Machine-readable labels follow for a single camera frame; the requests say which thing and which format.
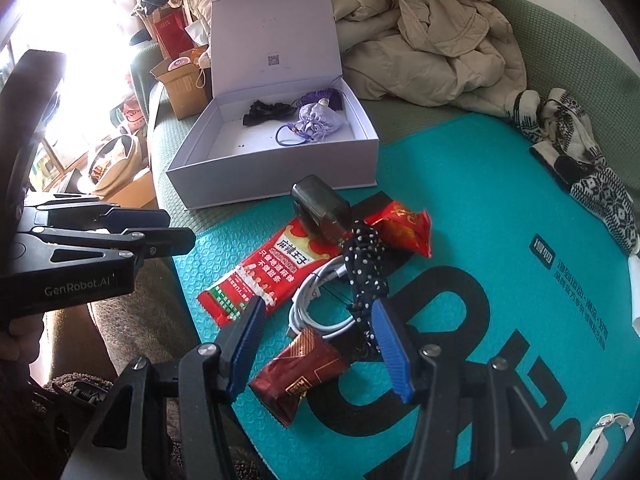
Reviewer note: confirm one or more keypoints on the red box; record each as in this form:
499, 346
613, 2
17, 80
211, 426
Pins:
172, 37

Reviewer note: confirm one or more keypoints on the brown fuzzy rug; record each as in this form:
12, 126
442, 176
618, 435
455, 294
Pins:
150, 300

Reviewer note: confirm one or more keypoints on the dark translucent charger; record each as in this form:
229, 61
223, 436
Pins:
325, 207

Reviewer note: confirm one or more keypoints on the beige jacket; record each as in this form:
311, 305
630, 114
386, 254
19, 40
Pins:
430, 40

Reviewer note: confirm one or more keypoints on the dark red snack packet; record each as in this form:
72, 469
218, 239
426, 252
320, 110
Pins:
295, 370

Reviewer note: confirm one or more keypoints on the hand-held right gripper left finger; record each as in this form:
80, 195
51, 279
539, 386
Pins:
247, 345

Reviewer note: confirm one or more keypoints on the white folded paper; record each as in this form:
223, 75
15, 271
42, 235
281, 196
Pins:
634, 300

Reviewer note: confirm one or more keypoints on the brown cardboard box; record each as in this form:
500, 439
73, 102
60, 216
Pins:
182, 85

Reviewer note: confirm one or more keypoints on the red gold candy packet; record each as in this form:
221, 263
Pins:
402, 227

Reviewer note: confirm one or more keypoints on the black white knit garment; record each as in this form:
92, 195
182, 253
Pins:
595, 185

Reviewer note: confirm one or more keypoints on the black hair scrunchie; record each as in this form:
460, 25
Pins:
267, 112

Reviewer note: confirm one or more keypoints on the white gift box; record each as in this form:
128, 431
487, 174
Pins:
270, 25

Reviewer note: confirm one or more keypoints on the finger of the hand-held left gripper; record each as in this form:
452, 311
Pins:
165, 241
135, 218

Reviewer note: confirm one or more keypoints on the purple tassel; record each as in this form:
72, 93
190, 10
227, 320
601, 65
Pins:
325, 96

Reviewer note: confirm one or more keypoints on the person's left hand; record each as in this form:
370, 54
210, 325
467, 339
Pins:
20, 337

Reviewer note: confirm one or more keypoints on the long red snack packet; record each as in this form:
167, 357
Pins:
260, 272

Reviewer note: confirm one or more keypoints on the beige round bag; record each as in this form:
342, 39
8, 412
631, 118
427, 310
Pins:
117, 165

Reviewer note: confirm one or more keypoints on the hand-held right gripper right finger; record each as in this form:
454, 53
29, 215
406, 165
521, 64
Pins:
392, 355

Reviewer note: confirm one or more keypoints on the green sofa cover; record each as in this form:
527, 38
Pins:
565, 50

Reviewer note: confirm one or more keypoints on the teal printed mat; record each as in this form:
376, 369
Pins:
475, 210

